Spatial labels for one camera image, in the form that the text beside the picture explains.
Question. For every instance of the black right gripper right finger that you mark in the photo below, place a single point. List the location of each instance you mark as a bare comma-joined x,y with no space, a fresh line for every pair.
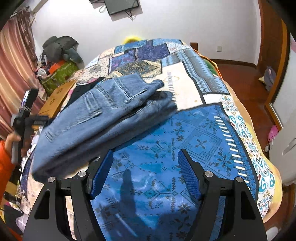
241,218

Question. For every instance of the blue denim jeans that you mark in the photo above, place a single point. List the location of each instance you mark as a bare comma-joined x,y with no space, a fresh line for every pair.
111,113

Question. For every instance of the person left hand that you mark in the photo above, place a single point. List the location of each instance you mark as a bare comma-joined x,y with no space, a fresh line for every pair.
13,138

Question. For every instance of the wooden lap desk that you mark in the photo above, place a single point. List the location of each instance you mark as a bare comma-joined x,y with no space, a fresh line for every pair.
54,102

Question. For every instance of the striped pink curtain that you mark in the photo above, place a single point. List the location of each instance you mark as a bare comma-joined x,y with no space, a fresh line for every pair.
18,63

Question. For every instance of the green patterned bag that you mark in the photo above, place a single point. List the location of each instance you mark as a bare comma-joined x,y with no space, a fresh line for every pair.
59,74

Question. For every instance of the black folded garment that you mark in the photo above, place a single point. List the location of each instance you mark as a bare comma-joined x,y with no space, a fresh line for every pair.
82,89

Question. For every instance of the grey elephant plush toy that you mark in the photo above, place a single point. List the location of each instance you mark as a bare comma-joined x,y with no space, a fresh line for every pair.
61,48

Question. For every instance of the pink garment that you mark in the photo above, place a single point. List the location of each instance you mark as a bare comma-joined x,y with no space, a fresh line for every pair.
92,80

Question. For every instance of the blue patchwork bedspread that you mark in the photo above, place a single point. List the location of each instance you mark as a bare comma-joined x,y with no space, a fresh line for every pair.
144,196

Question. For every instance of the pink slipper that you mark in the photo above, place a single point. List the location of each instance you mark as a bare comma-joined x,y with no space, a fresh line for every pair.
272,133

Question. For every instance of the yellow plush item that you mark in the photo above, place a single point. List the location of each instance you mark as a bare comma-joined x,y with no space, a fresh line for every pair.
131,39

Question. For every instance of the wall mounted television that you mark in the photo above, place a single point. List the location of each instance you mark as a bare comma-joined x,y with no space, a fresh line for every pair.
117,6

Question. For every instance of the wooden door frame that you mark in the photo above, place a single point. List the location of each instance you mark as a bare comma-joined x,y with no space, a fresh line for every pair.
274,52

